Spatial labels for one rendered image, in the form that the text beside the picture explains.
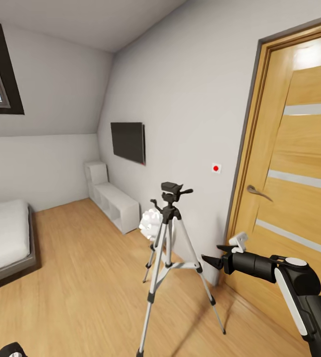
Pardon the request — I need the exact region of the camera tripod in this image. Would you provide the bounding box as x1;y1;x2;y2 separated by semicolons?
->
136;182;226;357

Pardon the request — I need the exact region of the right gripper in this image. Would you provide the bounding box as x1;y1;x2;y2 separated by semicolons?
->
201;245;258;277

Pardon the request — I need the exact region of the digital camera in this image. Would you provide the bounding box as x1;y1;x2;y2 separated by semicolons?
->
0;342;28;357

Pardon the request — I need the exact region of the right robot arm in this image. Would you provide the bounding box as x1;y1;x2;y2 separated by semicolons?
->
201;232;321;357

